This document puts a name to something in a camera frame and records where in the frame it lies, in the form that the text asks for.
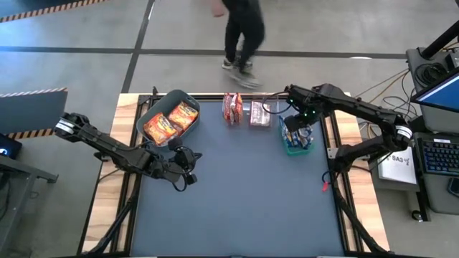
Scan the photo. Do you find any black mat with hazard stripe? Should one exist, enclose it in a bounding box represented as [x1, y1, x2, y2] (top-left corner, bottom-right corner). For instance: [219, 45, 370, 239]
[0, 0, 108, 23]
[0, 87, 69, 140]

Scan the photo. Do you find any person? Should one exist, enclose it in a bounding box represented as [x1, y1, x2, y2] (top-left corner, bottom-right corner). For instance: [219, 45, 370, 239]
[209, 0, 266, 90]

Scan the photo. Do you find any green translucent plastic bin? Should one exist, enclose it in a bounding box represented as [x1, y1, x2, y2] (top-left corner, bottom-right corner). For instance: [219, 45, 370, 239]
[278, 114, 316, 157]

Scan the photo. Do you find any coiled black cable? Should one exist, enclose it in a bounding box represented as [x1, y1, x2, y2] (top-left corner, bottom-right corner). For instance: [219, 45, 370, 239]
[415, 62, 448, 86]

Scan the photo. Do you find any monitor with blue screen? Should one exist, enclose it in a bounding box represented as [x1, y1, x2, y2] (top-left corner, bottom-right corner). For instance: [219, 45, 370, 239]
[410, 71, 459, 114]

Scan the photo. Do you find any grey computer cart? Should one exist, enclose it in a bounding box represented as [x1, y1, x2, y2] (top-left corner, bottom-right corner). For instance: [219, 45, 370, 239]
[406, 46, 459, 216]

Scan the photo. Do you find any yellow floor cable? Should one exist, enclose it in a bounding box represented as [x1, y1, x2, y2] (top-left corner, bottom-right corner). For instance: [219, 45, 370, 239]
[353, 67, 410, 110]

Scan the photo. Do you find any dark computer mouse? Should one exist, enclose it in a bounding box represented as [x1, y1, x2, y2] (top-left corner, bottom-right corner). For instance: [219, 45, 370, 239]
[447, 177, 459, 199]

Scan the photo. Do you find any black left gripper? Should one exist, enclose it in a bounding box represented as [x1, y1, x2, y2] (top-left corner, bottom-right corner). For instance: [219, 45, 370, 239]
[167, 136, 204, 186]

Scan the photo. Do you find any black floor cable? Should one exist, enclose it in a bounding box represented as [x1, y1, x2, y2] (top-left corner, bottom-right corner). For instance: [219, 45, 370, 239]
[358, 71, 420, 133]

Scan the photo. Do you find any dark grey plastic bin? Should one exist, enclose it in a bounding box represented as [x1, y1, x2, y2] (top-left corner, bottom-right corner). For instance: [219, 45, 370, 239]
[136, 89, 202, 148]

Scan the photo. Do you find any black metal table frame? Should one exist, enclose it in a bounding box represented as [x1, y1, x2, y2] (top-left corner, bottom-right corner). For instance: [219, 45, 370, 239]
[77, 85, 392, 258]

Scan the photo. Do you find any clear plastic bin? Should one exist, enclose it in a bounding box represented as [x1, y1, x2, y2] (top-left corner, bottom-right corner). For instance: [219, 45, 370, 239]
[222, 91, 288, 130]

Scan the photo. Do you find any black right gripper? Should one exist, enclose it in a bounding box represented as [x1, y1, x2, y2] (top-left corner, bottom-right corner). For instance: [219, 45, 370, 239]
[284, 84, 326, 138]

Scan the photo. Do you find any black stand pole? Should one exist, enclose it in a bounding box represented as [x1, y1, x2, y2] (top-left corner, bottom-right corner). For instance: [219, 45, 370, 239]
[421, 21, 459, 60]

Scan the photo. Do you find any black keyboard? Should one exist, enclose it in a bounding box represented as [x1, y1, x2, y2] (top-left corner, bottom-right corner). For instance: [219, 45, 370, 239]
[422, 139, 459, 176]

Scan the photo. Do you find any black electronic device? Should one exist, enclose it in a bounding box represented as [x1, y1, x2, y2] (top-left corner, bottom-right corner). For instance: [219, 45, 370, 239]
[0, 134, 23, 161]

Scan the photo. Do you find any grey metal stand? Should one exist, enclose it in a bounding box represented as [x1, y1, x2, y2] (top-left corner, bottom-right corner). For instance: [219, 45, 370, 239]
[0, 153, 60, 258]

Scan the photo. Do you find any white paper sheet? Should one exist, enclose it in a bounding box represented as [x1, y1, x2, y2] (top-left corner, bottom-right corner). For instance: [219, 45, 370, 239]
[378, 145, 419, 186]

